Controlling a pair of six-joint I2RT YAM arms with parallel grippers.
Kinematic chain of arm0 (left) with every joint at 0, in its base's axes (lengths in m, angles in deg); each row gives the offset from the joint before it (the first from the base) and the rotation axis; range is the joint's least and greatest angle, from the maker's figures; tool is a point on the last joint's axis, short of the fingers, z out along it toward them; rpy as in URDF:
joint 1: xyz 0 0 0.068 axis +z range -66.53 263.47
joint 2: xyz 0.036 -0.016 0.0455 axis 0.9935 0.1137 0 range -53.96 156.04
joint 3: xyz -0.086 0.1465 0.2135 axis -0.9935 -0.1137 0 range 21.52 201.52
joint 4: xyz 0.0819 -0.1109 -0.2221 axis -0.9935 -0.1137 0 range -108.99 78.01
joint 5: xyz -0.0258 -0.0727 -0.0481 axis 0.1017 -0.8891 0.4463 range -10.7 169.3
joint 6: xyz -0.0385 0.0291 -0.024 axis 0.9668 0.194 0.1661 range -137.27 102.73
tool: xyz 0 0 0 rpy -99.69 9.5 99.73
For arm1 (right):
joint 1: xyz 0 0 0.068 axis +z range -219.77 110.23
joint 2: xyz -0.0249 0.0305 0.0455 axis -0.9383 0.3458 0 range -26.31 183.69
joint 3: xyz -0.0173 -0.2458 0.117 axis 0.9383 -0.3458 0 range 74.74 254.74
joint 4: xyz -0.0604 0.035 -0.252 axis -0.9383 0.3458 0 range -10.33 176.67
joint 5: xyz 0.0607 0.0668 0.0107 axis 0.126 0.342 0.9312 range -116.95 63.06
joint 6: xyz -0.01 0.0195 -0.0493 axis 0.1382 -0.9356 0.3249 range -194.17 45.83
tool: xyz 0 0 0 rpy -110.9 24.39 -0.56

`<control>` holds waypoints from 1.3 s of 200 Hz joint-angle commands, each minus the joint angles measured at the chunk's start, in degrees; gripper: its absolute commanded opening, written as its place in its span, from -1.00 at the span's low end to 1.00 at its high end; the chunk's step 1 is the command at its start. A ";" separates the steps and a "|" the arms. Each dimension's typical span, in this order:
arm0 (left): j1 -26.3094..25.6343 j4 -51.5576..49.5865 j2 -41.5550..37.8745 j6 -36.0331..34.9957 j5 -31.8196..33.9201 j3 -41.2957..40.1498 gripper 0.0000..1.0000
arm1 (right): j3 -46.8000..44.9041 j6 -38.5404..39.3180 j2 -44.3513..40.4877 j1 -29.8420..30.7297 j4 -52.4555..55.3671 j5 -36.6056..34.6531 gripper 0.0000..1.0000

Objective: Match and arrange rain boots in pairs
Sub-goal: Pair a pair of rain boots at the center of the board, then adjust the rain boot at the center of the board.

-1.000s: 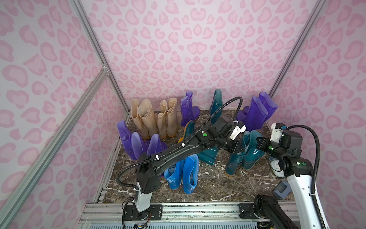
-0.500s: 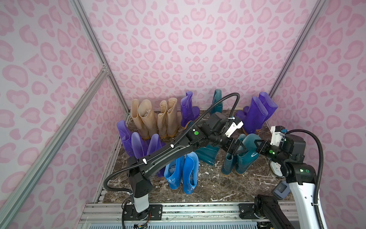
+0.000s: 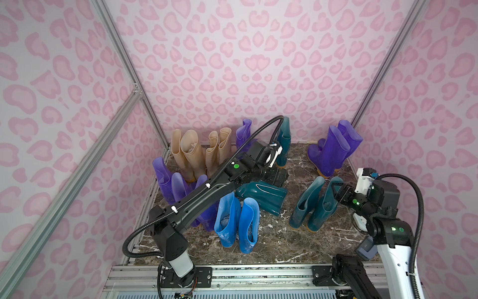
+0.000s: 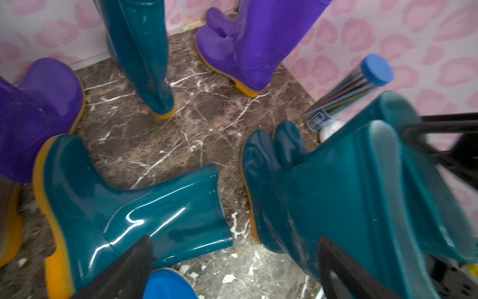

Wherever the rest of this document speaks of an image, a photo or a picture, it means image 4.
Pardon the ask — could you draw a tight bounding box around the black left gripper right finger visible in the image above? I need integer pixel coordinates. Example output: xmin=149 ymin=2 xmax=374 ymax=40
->
xmin=317 ymin=235 xmax=399 ymax=299

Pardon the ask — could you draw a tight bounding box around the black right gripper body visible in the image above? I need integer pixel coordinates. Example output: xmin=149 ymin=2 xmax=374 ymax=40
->
xmin=400 ymin=112 xmax=478 ymax=190

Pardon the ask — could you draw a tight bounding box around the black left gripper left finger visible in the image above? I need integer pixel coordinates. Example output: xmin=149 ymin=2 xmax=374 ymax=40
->
xmin=72 ymin=236 xmax=154 ymax=299

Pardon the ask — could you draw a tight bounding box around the blue rain boot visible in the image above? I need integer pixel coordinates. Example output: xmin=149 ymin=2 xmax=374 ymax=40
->
xmin=143 ymin=268 xmax=198 ymax=299

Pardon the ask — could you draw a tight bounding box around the dark green rain boot front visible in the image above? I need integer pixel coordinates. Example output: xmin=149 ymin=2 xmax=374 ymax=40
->
xmin=33 ymin=134 xmax=233 ymax=299

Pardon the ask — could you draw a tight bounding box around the purple rain boot lying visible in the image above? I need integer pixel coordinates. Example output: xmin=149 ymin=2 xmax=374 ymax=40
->
xmin=1 ymin=58 xmax=85 ymax=184

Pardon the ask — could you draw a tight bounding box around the blue capped clear bottle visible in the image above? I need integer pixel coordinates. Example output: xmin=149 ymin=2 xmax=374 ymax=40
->
xmin=302 ymin=54 xmax=394 ymax=132

